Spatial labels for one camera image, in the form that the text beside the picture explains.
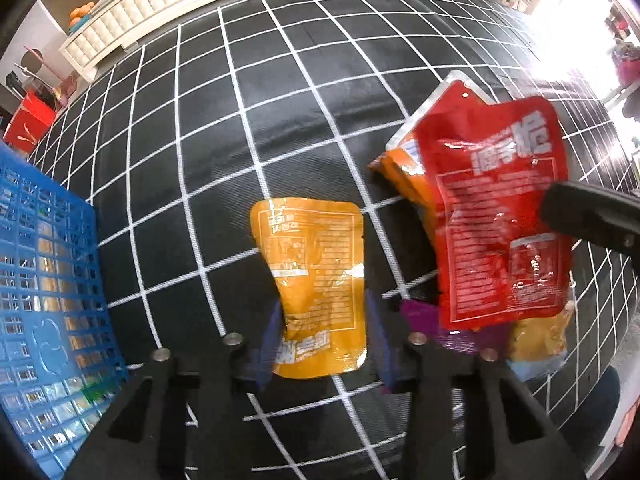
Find red snack pouch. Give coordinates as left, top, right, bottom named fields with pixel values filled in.
left=414, top=96, right=572, bottom=330

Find orange snack packet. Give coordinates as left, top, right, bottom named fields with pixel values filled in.
left=369, top=131, right=437, bottom=242

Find orange-yellow snack pouch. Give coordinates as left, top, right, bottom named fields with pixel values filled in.
left=250, top=197, right=367, bottom=379

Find yellow blue snack packet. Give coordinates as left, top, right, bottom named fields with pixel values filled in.
left=506, top=282, right=577, bottom=382

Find blue plastic basket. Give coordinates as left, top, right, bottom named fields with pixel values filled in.
left=1, top=146, right=127, bottom=479

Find purple snack packet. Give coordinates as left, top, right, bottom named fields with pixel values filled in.
left=400, top=299, right=512, bottom=356

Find red white yellow snack pack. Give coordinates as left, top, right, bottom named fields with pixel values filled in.
left=385, top=70, right=496, bottom=151

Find red paper bag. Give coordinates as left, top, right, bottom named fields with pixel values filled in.
left=3, top=90, right=56, bottom=155

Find black white grid tablecloth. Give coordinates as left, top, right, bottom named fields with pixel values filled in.
left=29, top=0, right=639, bottom=479

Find oranges on plate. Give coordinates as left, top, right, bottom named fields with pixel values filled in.
left=68, top=1, right=94, bottom=29

